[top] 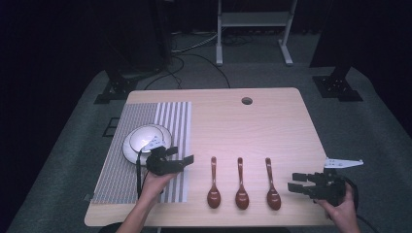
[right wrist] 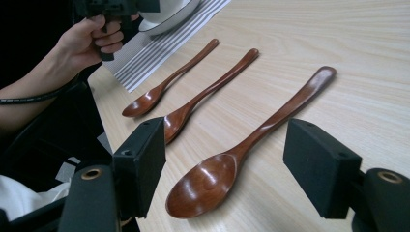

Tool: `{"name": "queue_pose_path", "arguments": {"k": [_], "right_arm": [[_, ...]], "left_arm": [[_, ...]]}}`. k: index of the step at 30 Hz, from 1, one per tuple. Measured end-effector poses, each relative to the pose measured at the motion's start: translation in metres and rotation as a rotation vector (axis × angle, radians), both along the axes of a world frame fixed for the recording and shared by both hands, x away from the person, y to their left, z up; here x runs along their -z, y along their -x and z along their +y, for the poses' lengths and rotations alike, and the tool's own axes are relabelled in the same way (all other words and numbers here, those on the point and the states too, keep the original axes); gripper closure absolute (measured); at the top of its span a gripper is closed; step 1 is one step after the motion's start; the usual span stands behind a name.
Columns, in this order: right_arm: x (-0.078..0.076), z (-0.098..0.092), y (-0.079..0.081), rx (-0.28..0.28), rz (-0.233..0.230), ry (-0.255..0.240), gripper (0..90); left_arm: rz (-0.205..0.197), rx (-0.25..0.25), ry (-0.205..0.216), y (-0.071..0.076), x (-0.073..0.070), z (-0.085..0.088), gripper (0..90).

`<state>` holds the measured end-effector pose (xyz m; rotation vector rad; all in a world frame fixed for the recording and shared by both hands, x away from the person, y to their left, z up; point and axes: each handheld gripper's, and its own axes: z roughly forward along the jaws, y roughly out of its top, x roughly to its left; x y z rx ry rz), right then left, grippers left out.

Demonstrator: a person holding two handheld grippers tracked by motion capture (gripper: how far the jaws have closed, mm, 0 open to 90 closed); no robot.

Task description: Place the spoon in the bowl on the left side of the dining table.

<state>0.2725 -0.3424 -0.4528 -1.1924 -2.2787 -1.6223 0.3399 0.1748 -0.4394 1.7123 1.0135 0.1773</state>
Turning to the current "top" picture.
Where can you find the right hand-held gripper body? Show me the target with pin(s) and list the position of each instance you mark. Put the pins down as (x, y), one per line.
(327, 187)

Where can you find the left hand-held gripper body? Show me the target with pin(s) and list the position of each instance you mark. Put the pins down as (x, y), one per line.
(160, 165)

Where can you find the person's left hand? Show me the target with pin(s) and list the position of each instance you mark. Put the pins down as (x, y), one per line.
(154, 187)

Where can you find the person's right hand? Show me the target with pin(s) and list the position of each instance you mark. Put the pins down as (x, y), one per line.
(343, 210)

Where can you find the dark red spoon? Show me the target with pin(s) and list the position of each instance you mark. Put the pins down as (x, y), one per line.
(273, 199)
(242, 198)
(213, 195)

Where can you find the white plate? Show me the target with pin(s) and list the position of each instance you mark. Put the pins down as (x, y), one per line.
(131, 157)

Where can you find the grey striped placemat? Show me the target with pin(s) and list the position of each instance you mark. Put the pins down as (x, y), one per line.
(120, 174)

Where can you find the grey tape piece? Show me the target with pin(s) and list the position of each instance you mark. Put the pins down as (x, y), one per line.
(87, 197)

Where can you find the black stand base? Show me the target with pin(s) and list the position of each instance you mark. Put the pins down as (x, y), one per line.
(336, 87)
(116, 89)

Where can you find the white metal stand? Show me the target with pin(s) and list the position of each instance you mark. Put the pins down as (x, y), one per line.
(256, 18)

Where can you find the black square floor frame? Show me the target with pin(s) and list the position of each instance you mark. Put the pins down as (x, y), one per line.
(110, 126)

